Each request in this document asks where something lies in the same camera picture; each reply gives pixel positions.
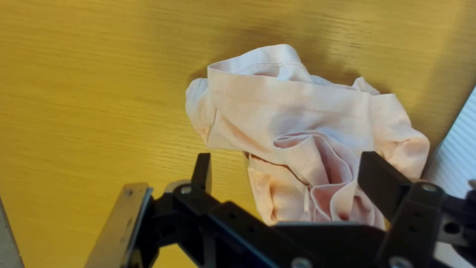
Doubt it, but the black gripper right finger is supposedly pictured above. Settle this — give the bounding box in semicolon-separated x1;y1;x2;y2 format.
358;151;476;268

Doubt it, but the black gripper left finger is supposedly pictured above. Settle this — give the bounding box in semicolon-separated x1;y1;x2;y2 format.
85;152;280;268

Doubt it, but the light pink printed shirt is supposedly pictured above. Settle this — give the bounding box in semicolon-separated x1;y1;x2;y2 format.
184;44;431;231

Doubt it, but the white plastic basket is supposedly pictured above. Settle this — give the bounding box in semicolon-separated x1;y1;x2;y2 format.
421;85;476;200

